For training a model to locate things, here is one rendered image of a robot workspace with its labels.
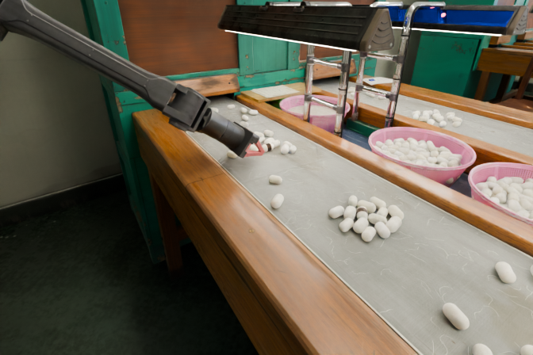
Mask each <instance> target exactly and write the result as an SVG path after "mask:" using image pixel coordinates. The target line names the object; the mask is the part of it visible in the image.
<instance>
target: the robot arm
mask: <svg viewBox="0 0 533 355"><path fill-rule="evenodd" d="M8 32H13V33H16V34H20V35H22V36H26V37H28V38H30V39H33V40H35V41H37V42H39V43H41V44H43V45H45V46H47V47H49V48H51V49H53V50H54V51H56V52H58V53H60V54H62V55H65V56H66V57H67V58H69V59H72V60H74V61H75V62H77V63H79V64H81V65H83V66H84V67H87V68H89V69H91V70H92V71H94V72H96V73H98V74H100V75H102V76H104V77H105V78H107V79H109V80H111V81H113V82H115V83H116V84H118V85H120V86H123V87H124V88H126V89H128V90H130V91H132V92H133V93H135V94H137V95H138V96H140V97H142V98H143V99H144V100H145V101H146V102H147V103H149V104H150V105H151V106H152V107H153V108H155V109H158V110H159V111H161V112H162V114H163V115H165V116H167V117H169V118H170V119H169V121H168V123H169V124H171V125H172V126H174V127H176V128H177V129H179V130H182V131H184V132H186V131H189V132H193V133H195V132H199V133H204V134H206V135H208V136H209V137H211V138H213V139H216V140H217V141H219V142H220V143H223V144H224V145H225V146H226V147H227V148H228V149H229V150H231V151H232V152H234V153H235V154H236V155H238V156H239V157H241V158H244V157H250V156H262V155H263V154H264V152H265V151H264V150H263V147H262V145H261V143H260V142H259V138H260V137H259V136H257V135H256V134H255V133H254V132H252V131H250V130H249V129H247V128H244V127H243V126H241V125H240V124H238V123H236V122H235V121H234V122H231V121H230V120H227V119H226V118H225V117H224V116H222V115H220V114H219V113H217V112H215V111H214V110H212V109H211V108H208V107H209V104H210V102H211V101H210V100H209V99H208V98H206V97H204V96H203V95H201V94H200V93H198V92H197V91H196V90H194V89H192V88H189V87H185V86H183V85H181V84H179V83H176V82H173V81H172V80H170V79H169V78H166V77H165V78H164V77H162V76H159V75H157V74H153V73H151V72H149V71H146V70H145V69H143V68H141V67H138V66H137V65H136V64H134V63H131V62H130V61H128V60H127V59H124V58H123V57H121V56H119V55H118V54H116V53H114V52H112V51H110V50H109V49H107V48H105V47H103V46H101V45H100V44H98V43H96V42H94V41H92V40H91V39H89V38H87V37H86V36H84V35H82V34H80V33H79V32H76V31H75V30H74V29H71V28H69V27H67V26H66V25H64V24H62V23H61V22H59V21H57V20H55V19H54V18H52V17H49V16H48V15H47V14H45V13H43V12H42V11H40V10H39V9H37V8H36V7H35V6H33V5H32V4H31V3H29V0H0V41H3V39H4V38H5V36H6V34H7V33H8ZM173 93H175V94H176V95H175V97H174V100H173V101H172V102H171V105H170V106H168V105H167V104H168V102H169V100H170V99H171V97H172V95H173ZM253 143H254V144H255V145H256V147H257V148H258V149H259V150H258V151H251V150H248V149H249V147H250V146H251V145H252V144H253Z"/></svg>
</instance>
